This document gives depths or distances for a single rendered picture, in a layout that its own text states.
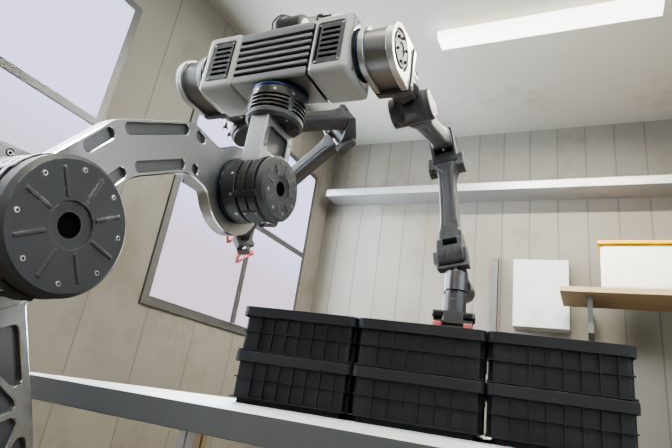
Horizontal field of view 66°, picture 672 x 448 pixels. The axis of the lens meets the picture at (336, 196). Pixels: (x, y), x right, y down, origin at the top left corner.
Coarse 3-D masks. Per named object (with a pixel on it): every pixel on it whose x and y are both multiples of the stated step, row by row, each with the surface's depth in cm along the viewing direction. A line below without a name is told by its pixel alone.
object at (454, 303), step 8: (448, 296) 128; (456, 296) 127; (464, 296) 128; (448, 304) 127; (456, 304) 127; (464, 304) 127; (432, 312) 127; (440, 312) 127; (448, 312) 126; (456, 312) 125; (464, 312) 125; (464, 320) 129; (472, 320) 128
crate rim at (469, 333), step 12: (360, 324) 125; (372, 324) 123; (384, 324) 123; (396, 324) 122; (408, 324) 121; (420, 324) 121; (444, 336) 118; (456, 336) 118; (468, 336) 117; (480, 336) 116
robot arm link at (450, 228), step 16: (432, 160) 163; (464, 160) 160; (432, 176) 161; (448, 176) 153; (448, 192) 148; (448, 208) 144; (448, 224) 140; (448, 240) 137; (464, 240) 138; (448, 256) 133
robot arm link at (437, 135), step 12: (420, 96) 125; (420, 108) 125; (432, 108) 127; (396, 120) 128; (432, 120) 138; (420, 132) 141; (432, 132) 143; (444, 132) 154; (432, 144) 156; (444, 144) 157; (432, 156) 162; (444, 156) 161; (456, 156) 159
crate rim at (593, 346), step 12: (492, 336) 116; (504, 336) 115; (516, 336) 114; (528, 336) 114; (540, 336) 113; (564, 348) 111; (576, 348) 110; (588, 348) 110; (600, 348) 109; (612, 348) 109; (624, 348) 108; (636, 348) 109
